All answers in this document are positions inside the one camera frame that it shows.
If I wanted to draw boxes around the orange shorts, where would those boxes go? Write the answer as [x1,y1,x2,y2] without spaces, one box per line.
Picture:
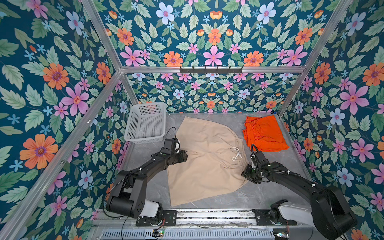
[243,116,289,152]

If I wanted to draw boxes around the beige shorts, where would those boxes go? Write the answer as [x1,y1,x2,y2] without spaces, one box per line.
[167,117,248,206]

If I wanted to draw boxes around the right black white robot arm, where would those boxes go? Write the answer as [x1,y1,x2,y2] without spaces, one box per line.
[242,150,358,240]

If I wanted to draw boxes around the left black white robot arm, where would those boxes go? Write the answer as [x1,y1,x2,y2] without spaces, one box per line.
[106,138,188,222]

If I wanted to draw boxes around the white plastic laundry basket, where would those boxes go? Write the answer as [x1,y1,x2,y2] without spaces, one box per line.
[124,102,166,144]

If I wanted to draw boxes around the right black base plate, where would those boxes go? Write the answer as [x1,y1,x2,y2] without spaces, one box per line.
[252,209,298,226]

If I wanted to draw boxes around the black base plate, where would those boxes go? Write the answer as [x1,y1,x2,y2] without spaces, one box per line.
[252,209,298,226]
[136,210,178,227]

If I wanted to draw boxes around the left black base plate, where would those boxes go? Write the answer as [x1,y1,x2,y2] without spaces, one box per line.
[136,210,178,227]

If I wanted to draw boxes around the black hook rail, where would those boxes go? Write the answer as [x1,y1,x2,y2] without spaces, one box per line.
[179,66,243,75]

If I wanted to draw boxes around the white ventilated cable duct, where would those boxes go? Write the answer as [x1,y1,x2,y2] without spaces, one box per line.
[99,229,275,240]

